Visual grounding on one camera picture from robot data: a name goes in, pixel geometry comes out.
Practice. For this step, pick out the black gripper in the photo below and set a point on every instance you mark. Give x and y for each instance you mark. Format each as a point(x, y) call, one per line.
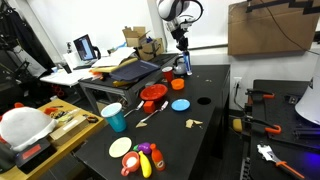
point(180, 36)

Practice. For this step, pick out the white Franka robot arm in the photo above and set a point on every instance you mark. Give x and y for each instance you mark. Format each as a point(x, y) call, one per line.
point(170, 8)

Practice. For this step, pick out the grey kettle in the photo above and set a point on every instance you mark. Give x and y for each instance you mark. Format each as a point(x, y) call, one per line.
point(178, 68)

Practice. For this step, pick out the red plastic cup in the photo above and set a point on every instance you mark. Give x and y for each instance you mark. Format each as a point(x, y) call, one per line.
point(168, 75)

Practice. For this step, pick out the orange plastic bowl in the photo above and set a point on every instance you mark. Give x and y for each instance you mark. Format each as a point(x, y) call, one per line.
point(177, 84)

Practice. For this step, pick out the yellow crumb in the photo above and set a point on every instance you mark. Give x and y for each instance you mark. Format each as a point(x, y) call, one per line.
point(208, 80)

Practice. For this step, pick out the small open cardboard box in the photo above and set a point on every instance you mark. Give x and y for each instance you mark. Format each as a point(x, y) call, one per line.
point(133, 40)

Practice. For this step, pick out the red plastic bowl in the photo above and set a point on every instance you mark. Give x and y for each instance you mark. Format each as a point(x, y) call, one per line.
point(153, 92)

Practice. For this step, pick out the blue round plate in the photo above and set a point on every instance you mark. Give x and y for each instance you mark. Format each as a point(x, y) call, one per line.
point(180, 105)

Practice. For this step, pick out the white wooden spoon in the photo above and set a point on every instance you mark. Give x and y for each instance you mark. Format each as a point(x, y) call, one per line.
point(164, 105)

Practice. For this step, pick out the red cube block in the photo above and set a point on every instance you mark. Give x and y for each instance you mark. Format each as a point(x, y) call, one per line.
point(149, 107)

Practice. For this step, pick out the white paper stack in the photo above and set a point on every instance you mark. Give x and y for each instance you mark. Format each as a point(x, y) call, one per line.
point(113, 58)

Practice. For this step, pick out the small tan chip piece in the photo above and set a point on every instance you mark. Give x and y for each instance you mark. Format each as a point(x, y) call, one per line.
point(197, 122)

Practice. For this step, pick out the large tan chip piece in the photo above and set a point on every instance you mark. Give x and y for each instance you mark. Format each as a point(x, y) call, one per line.
point(189, 123)

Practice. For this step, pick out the yellow board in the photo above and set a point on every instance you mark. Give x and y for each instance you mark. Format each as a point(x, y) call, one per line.
point(106, 69)

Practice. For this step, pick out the large cardboard panel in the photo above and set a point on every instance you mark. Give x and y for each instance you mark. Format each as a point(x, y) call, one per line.
point(266, 33)

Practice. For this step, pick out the triangular tan chip piece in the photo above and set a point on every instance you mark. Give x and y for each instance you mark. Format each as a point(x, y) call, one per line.
point(141, 125)

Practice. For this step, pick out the yellow sponge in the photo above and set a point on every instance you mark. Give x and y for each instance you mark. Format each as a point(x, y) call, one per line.
point(237, 125)

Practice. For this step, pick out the laptop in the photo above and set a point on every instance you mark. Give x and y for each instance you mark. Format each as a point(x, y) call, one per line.
point(84, 47)

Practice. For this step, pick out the teal plastic cup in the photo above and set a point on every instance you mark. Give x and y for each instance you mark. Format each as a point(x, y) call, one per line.
point(115, 121)

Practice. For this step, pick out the purple toy eggplant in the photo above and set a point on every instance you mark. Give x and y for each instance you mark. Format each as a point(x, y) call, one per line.
point(145, 147)

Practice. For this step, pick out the orange toy sauce bottle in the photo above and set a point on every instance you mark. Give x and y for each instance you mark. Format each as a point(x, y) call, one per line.
point(158, 160)

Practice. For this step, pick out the cream round disc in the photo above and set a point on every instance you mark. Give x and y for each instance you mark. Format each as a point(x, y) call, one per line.
point(120, 147)

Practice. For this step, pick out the white desk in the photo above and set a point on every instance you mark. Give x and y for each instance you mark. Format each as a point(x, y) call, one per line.
point(63, 78)

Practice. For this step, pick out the yellow toy banana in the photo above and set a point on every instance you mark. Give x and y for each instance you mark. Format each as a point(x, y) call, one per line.
point(145, 166)

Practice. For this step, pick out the orange toy mug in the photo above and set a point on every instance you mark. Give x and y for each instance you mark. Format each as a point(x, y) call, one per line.
point(131, 161)

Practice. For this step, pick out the flat cardboard box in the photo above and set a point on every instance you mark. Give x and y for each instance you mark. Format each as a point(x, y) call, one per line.
point(70, 128)

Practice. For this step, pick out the wooden side table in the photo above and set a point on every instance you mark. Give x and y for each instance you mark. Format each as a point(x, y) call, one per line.
point(60, 155)

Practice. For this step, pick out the black hanging equipment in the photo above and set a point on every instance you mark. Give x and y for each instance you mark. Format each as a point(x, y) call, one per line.
point(20, 43)

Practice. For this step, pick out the white cloth heap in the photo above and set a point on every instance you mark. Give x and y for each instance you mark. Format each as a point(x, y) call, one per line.
point(26, 126)

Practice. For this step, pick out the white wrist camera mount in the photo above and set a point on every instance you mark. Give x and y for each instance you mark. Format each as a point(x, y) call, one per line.
point(187, 24)

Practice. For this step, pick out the white wall power outlet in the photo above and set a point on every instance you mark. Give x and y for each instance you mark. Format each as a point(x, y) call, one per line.
point(237, 82)

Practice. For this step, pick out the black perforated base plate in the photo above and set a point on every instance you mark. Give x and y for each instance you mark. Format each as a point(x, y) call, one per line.
point(286, 113)

